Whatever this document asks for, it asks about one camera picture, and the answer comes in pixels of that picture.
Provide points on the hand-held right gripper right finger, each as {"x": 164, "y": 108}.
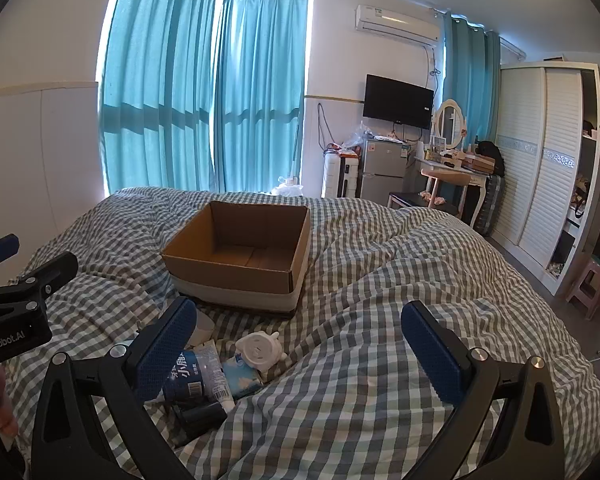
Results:
{"x": 432, "y": 355}

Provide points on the white louvred wardrobe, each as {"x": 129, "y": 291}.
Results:
{"x": 530, "y": 160}

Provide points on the white plastic toy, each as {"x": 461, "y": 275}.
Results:
{"x": 256, "y": 350}

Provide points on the silver fridge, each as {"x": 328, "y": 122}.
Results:
{"x": 382, "y": 170}

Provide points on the wooden boxes on table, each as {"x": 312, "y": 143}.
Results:
{"x": 472, "y": 162}

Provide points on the white plastic bag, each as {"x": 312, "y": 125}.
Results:
{"x": 287, "y": 189}

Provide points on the brown tape roll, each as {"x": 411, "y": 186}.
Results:
{"x": 203, "y": 329}

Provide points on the teal curtain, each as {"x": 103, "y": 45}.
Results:
{"x": 472, "y": 80}
{"x": 155, "y": 85}
{"x": 260, "y": 90}

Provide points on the cardboard box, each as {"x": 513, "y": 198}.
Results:
{"x": 240, "y": 272}

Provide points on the black low bench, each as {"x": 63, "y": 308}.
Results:
{"x": 405, "y": 200}

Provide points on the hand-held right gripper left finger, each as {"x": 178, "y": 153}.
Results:
{"x": 164, "y": 355}

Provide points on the person's left hand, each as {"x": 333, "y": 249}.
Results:
{"x": 1, "y": 400}

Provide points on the white air conditioner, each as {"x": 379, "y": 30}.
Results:
{"x": 395, "y": 22}

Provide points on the clear plastic bag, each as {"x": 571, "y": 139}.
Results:
{"x": 357, "y": 137}

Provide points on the pink plastic stool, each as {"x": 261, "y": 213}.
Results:
{"x": 587, "y": 280}

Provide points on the black wall television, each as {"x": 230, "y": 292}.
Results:
{"x": 397, "y": 101}

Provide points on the dark suitcase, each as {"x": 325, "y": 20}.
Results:
{"x": 492, "y": 205}

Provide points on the blue floral tissue pack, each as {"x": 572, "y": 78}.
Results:
{"x": 242, "y": 381}

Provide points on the grey checked blanket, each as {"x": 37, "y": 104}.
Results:
{"x": 380, "y": 270}

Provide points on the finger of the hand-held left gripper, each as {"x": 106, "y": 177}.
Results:
{"x": 0, "y": 251}
{"x": 55, "y": 267}

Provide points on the white suitcase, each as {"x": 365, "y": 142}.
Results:
{"x": 341, "y": 177}

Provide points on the black case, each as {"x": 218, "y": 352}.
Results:
{"x": 200, "y": 417}

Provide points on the oval white mirror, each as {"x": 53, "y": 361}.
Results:
{"x": 450, "y": 120}

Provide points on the wooden stool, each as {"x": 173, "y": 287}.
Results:
{"x": 447, "y": 177}

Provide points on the black bag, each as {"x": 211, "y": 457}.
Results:
{"x": 491, "y": 156}

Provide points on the white dressing table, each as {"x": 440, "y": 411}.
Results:
{"x": 475, "y": 185}

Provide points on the clear bottle with blue label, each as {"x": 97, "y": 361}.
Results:
{"x": 192, "y": 376}

